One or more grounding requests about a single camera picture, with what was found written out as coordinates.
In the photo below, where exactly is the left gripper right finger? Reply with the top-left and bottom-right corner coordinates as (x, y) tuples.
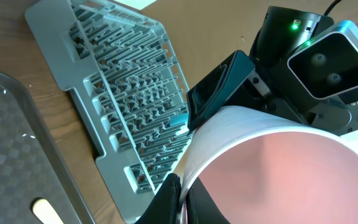
(186, 179), (229, 224)

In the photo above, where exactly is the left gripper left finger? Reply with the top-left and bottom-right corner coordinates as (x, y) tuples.
(135, 173), (181, 224)

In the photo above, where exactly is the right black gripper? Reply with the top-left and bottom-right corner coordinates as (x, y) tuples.
(186, 50), (358, 136)

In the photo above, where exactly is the light blue cup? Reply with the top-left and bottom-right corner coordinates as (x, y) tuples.
(169, 113), (189, 126)

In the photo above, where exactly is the white pink cup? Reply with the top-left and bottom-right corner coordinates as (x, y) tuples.
(180, 106), (358, 223)

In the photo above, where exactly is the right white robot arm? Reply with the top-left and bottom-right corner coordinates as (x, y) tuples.
(186, 6), (358, 136)

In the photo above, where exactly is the grey dishwasher rack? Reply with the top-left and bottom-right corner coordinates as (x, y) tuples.
(25, 0), (191, 223)

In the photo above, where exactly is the yellow plastic spoon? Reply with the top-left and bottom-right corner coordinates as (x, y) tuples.
(32, 198), (63, 224)

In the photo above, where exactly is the dark brown serving tray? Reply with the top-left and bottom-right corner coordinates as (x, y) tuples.
(0, 72), (94, 223)

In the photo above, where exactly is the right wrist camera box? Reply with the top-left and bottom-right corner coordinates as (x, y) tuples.
(287, 20), (358, 100)

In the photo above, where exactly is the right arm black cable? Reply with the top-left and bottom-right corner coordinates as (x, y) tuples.
(323, 0), (343, 16)

